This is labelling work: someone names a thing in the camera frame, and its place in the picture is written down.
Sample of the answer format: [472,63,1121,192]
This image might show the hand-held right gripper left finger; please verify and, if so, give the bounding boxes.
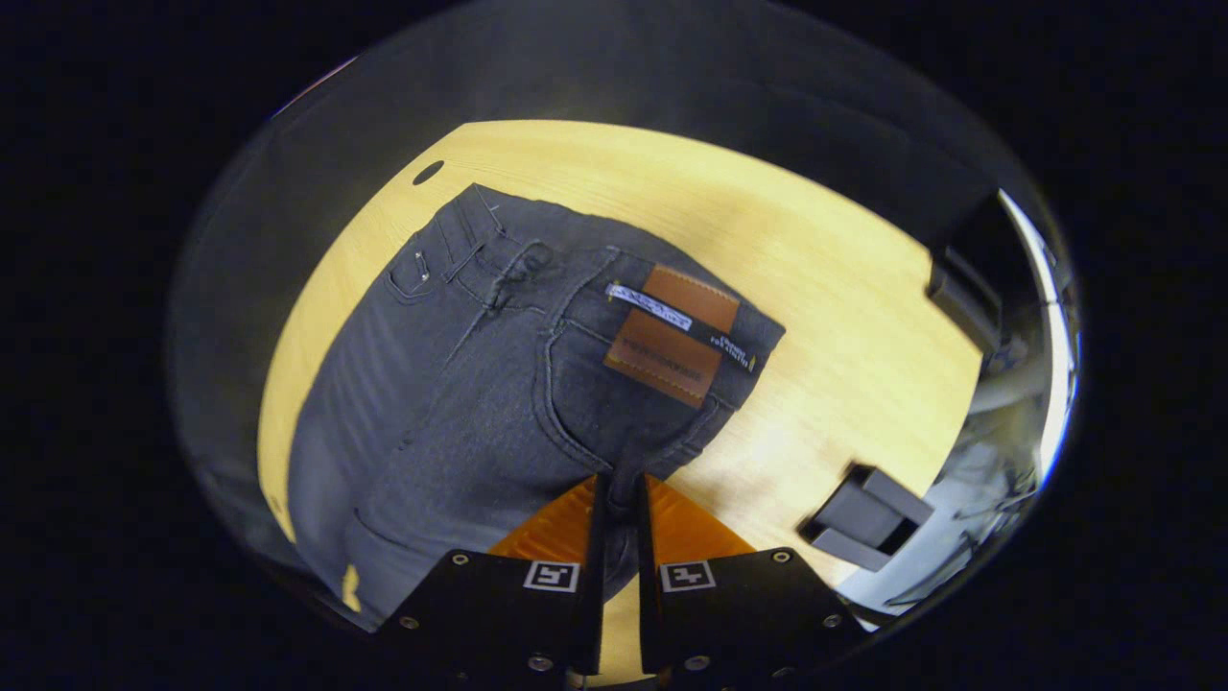
[379,475,607,687]

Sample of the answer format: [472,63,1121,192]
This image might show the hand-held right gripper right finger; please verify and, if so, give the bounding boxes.
[638,473,869,684]

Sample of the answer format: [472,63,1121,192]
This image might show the dark grey jeans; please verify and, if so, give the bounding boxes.
[288,182,788,634]

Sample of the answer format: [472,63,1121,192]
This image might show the black backdrop cloth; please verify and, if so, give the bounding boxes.
[168,5,1066,577]

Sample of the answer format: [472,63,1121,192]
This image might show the black square bracket object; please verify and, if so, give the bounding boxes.
[799,464,936,574]

